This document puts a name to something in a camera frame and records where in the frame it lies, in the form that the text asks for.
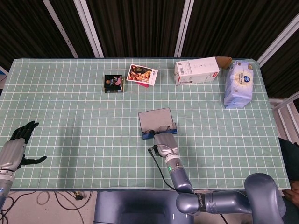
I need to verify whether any blue glasses case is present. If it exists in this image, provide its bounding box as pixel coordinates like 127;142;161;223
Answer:
138;107;178;140

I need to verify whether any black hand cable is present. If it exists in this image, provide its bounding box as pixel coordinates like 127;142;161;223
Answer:
149;145;227;224

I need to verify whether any person in dark clothes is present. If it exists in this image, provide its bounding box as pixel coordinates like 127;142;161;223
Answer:
278;137;299;201

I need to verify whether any white metal rack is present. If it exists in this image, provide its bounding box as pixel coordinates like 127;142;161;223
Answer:
268;92;299;138

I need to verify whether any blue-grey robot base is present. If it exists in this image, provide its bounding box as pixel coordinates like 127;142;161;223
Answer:
93;190;195;224

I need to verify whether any red tub with printed lid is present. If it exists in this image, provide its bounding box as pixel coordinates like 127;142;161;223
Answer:
126;63;158;89

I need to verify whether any black floor cable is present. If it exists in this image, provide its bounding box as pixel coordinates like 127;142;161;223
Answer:
37;190;94;212
0;190;37;224

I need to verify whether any light blue tissue pack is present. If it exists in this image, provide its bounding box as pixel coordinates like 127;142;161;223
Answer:
223;60;255;109

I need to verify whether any black pleated curtain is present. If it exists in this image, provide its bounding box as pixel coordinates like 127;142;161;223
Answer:
0;0;299;98

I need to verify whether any white blue panel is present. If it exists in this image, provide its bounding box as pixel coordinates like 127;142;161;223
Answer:
0;65;10;81

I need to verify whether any small black snack packet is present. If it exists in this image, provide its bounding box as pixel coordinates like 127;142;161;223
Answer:
103;74;125;93

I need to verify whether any white cardboard carton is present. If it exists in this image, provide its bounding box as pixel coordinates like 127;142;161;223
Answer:
173;56;233;86

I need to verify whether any green checked tablecloth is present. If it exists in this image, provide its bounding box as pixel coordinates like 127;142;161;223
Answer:
0;58;292;190

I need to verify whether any white metal frame post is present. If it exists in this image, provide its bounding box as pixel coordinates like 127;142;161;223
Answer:
73;0;105;58
43;0;79;58
174;0;195;58
256;18;299;67

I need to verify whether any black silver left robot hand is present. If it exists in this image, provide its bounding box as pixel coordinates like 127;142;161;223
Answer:
0;120;47;172

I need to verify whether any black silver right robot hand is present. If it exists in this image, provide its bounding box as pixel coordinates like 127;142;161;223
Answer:
149;129;180;161

